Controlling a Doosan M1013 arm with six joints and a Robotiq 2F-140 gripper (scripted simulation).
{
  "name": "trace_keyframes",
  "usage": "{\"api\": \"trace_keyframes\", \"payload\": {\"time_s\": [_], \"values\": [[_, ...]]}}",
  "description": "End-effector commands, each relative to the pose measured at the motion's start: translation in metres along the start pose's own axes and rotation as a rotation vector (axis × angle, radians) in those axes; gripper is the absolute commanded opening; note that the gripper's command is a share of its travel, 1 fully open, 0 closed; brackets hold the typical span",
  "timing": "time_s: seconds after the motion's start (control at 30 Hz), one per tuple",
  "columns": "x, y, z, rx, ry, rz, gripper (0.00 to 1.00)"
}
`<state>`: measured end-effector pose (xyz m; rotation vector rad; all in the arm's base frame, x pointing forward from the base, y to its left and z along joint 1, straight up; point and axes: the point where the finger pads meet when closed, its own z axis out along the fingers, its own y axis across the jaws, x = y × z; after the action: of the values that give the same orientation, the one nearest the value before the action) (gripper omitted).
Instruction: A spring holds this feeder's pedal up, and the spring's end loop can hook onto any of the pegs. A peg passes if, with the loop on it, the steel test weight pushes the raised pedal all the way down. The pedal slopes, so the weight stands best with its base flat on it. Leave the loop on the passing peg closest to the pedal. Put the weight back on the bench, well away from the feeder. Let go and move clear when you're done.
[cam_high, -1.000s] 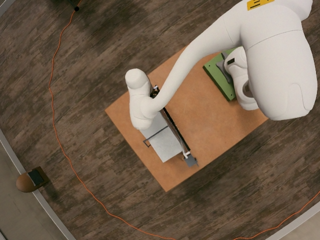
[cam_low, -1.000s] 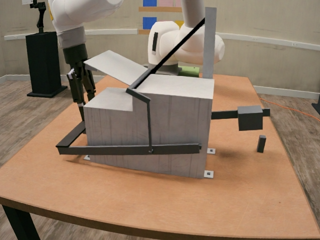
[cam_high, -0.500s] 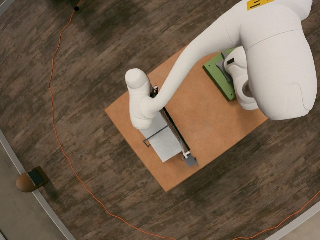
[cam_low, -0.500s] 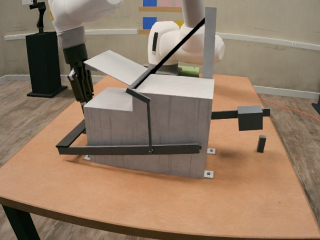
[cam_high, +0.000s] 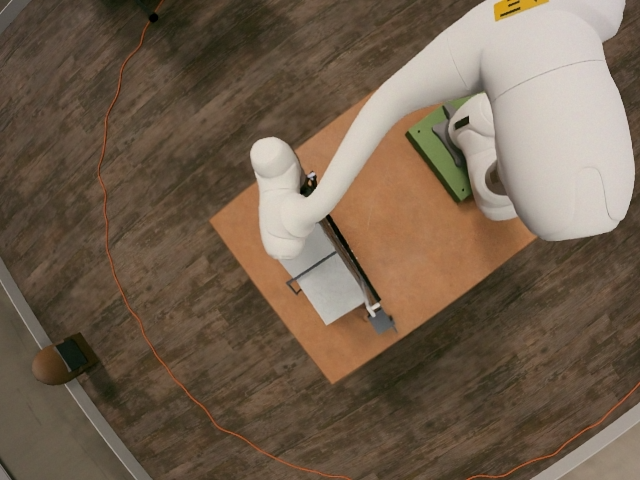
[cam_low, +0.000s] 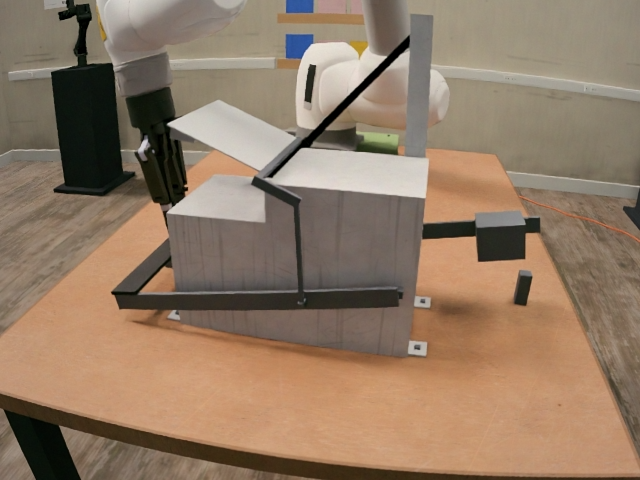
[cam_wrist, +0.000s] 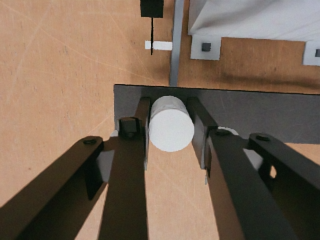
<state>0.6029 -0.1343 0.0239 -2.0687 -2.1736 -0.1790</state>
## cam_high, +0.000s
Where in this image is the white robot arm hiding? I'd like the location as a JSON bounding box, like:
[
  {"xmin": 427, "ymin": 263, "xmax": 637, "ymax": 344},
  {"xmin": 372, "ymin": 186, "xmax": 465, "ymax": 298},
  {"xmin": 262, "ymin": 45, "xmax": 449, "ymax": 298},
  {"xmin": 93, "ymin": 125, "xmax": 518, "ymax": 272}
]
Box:
[{"xmin": 251, "ymin": 0, "xmax": 635, "ymax": 260}]

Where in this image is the black thin rod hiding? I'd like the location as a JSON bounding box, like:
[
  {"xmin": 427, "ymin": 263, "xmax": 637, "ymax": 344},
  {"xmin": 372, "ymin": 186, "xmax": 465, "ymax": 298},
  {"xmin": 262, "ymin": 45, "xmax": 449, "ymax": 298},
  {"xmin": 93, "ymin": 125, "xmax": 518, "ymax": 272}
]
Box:
[{"xmin": 325, "ymin": 214, "xmax": 381, "ymax": 310}]

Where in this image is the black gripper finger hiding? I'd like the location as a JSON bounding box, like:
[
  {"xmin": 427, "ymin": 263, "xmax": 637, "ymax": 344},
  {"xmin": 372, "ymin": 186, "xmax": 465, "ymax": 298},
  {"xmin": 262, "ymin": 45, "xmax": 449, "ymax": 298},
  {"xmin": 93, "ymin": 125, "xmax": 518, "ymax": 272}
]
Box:
[{"xmin": 306, "ymin": 171, "xmax": 318, "ymax": 191}]

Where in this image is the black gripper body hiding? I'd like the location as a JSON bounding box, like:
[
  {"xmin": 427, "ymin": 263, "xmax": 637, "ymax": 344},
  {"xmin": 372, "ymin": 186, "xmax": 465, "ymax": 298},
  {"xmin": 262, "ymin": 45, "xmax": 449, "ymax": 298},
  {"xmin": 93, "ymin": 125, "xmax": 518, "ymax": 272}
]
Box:
[{"xmin": 300, "ymin": 175, "xmax": 310, "ymax": 193}]

